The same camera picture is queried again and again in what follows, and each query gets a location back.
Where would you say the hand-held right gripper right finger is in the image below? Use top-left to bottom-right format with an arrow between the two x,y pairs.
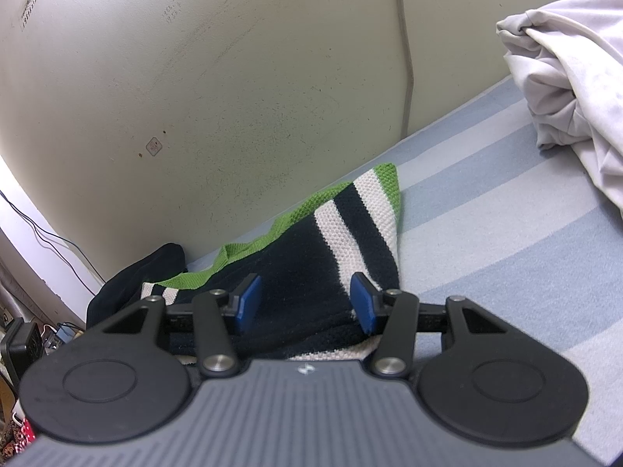
350,272 -> 502,379

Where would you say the navy green white striped sweater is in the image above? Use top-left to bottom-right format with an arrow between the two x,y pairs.
141,162 -> 405,365

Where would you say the white folded garment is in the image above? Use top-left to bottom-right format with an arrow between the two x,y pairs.
495,0 -> 623,215

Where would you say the red patterned cloth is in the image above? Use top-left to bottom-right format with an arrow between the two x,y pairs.
0,416 -> 39,455

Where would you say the black power adapter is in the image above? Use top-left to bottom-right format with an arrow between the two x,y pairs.
0,318 -> 47,386

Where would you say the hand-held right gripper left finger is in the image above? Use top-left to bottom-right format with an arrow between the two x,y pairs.
100,274 -> 262,379

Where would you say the grey wall cable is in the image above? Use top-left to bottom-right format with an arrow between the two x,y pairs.
393,0 -> 415,139

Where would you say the dark navy patterned garment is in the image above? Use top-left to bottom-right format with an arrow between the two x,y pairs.
86,243 -> 188,327

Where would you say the thin wall wire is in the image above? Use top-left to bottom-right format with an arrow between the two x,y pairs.
9,208 -> 97,298
0,189 -> 107,285

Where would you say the white printed wall label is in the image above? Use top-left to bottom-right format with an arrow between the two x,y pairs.
18,0 -> 48,29

